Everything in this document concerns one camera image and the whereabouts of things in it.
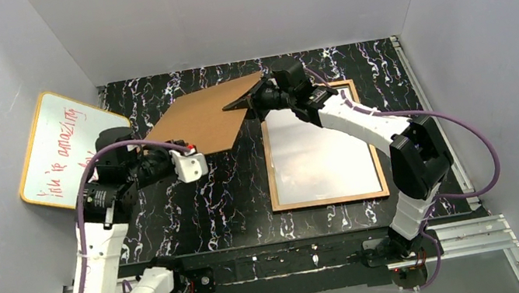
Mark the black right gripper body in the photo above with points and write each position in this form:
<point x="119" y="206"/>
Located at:
<point x="256" y="97"/>

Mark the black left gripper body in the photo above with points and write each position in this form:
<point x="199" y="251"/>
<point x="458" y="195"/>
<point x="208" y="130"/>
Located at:
<point x="170" y="160"/>

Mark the brown cardboard backing board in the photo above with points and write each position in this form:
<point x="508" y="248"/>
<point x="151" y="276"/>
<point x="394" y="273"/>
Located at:
<point x="198" y="118"/>

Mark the wooden picture frame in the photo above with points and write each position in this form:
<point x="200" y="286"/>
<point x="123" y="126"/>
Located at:
<point x="330" y="200"/>

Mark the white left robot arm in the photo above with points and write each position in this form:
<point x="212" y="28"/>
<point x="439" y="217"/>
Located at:
<point x="107" y="194"/>

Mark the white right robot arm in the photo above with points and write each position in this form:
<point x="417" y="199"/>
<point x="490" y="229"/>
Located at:
<point x="419" y="157"/>

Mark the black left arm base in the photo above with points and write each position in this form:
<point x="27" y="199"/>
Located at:
<point x="195" y="280"/>

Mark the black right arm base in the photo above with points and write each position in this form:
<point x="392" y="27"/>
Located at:
<point x="411" y="256"/>

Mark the yellow-rimmed whiteboard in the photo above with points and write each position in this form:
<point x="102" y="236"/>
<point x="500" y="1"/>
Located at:
<point x="62" y="142"/>

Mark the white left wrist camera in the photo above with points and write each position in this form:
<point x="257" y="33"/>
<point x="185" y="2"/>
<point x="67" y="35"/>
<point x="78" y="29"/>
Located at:
<point x="190" y="165"/>

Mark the aluminium front rail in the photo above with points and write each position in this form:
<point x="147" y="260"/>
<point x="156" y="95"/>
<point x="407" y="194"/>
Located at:
<point x="333" y="262"/>

